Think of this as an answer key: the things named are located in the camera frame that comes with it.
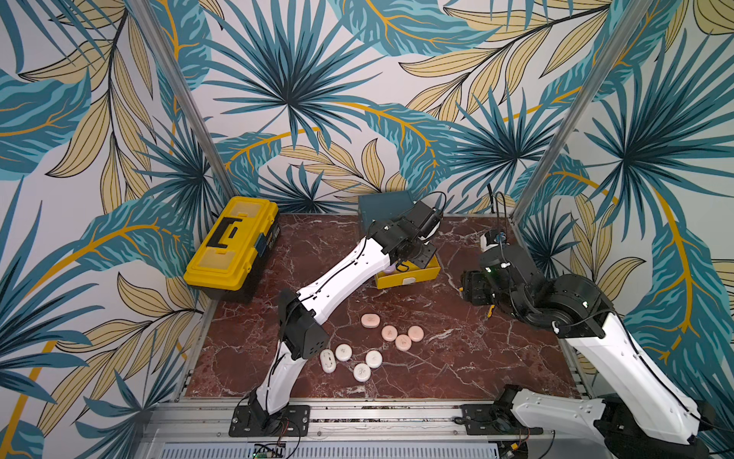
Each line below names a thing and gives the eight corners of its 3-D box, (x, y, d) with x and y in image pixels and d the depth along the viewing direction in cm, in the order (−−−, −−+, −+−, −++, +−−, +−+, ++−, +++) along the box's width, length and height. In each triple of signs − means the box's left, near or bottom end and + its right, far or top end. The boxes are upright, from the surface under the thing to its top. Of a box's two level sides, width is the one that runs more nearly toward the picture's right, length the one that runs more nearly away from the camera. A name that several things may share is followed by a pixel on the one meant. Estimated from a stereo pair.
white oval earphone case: (324, 375, 83) (323, 373, 80) (319, 354, 86) (317, 351, 84) (338, 370, 84) (338, 367, 81) (332, 349, 87) (332, 346, 85)
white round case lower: (353, 381, 82) (353, 380, 80) (354, 365, 84) (354, 362, 83) (371, 382, 82) (371, 380, 80) (371, 365, 85) (371, 362, 83)
